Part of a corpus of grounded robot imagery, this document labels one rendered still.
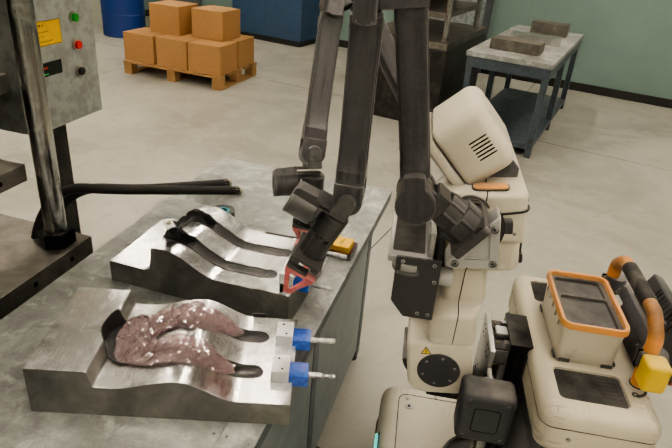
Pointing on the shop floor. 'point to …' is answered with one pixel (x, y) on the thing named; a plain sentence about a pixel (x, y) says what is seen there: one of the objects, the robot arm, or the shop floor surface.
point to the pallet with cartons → (191, 43)
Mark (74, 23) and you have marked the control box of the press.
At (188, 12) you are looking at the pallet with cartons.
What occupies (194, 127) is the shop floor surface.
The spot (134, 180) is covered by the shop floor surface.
